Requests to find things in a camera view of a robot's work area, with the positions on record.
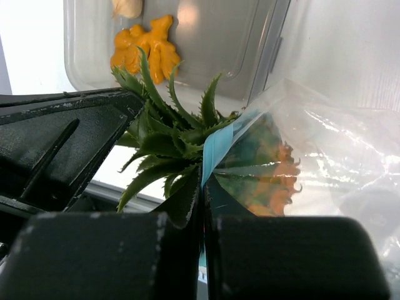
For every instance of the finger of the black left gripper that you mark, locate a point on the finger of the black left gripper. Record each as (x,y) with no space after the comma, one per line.
(53,144)

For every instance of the yellow toy ginger root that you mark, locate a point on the yellow toy ginger root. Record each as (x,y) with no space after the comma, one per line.
(160,52)

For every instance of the clear grey plastic bin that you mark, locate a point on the clear grey plastic bin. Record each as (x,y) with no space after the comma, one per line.
(239,39)

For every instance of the clear zip top bag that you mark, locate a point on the clear zip top bag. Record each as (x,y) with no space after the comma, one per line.
(294,152)

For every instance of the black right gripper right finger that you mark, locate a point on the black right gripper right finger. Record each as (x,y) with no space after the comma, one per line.
(301,257)

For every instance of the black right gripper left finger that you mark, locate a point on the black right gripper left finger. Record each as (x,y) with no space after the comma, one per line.
(108,255)

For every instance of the toy pineapple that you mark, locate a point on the toy pineapple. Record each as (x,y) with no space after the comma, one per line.
(175,137)

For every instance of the white toy garlic bulb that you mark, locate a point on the white toy garlic bulb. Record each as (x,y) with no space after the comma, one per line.
(127,8)

